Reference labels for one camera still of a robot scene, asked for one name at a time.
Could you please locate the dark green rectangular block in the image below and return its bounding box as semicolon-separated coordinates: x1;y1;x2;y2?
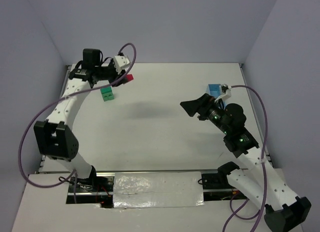
100;87;113;94

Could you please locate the blue plastic box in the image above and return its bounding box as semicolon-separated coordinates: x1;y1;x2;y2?
206;84;226;109

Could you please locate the light green rectangular block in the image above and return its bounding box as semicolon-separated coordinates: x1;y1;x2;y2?
102;92;114;102

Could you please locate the red triangular wood block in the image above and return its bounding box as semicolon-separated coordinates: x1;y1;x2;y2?
124;74;134;83

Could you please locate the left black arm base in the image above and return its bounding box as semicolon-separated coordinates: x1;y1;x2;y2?
65;176;115;209

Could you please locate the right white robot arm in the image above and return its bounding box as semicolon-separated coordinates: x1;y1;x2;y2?
180;93;312;232

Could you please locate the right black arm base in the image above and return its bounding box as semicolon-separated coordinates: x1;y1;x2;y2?
197;162;240;202

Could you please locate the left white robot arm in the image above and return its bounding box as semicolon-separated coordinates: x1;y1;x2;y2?
33;48;131;182

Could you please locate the silver tape patch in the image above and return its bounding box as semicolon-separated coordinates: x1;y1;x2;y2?
113;172;205;209

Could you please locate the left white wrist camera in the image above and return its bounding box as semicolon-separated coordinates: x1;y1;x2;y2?
113;55;131;74

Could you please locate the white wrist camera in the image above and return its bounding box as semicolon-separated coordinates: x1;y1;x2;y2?
215;84;232;103
113;55;131;74

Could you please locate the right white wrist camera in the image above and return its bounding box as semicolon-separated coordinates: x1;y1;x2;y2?
215;84;232;103

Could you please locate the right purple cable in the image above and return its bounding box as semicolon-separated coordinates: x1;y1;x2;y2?
222;85;270;232

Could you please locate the purple cable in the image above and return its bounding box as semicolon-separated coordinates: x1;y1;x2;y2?
222;85;270;232
18;43;138;203

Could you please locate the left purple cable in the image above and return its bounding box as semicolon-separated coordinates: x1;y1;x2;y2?
18;43;138;203

